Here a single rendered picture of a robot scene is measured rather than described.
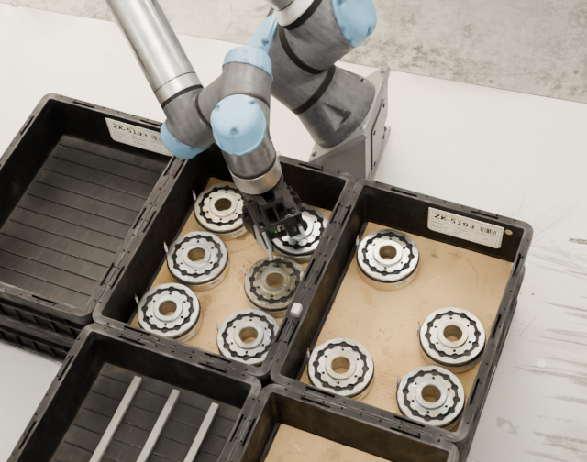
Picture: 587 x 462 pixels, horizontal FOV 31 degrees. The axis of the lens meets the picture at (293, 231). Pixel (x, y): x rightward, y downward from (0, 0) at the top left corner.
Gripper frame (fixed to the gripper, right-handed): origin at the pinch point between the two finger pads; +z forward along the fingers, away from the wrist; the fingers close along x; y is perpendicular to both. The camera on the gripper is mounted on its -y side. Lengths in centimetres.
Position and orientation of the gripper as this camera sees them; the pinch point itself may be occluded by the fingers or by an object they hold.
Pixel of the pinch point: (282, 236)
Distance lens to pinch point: 179.3
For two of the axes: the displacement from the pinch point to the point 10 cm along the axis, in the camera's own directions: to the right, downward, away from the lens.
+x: 9.0, -4.3, 0.6
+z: 2.1, 5.4, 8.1
